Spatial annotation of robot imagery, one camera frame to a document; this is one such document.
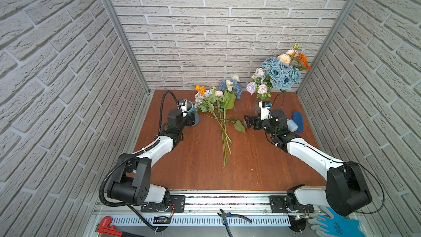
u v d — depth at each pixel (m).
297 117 1.07
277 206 0.73
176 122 0.67
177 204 0.73
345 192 0.42
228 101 1.07
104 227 0.67
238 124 0.98
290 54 0.87
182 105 0.76
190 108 0.83
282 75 0.77
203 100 1.05
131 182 0.42
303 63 0.79
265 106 0.73
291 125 0.92
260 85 0.88
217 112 1.06
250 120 0.76
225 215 0.70
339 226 0.68
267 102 0.73
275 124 0.66
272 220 0.71
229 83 1.07
